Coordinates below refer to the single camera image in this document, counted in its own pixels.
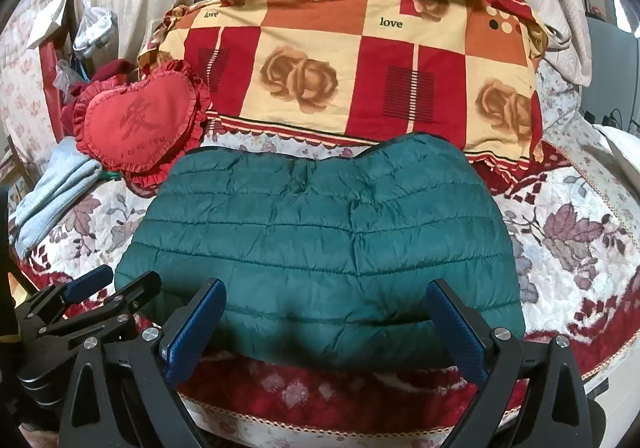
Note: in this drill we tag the red checked rose quilt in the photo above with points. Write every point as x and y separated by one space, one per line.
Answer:
350 52

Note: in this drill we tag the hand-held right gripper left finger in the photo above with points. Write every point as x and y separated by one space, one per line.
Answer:
195 330

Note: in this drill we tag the red heart-shaped ruffled pillow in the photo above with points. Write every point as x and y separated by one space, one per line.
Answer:
135 122

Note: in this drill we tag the red and white plush blanket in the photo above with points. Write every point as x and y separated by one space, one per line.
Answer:
575 238

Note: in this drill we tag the clear plastic bag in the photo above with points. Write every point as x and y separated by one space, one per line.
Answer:
92 35

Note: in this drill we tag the light blue folded cloth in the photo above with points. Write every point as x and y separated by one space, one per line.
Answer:
50 193

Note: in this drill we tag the white pillow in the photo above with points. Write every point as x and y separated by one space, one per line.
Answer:
622 147

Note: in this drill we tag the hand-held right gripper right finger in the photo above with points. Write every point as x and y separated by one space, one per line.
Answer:
455 333

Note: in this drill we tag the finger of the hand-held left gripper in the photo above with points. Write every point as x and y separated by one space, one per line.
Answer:
87 284
137 293

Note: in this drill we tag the green plastic object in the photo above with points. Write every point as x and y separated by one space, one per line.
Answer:
114 174

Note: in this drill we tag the green quilted puffer jacket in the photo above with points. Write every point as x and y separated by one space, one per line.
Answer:
325 238

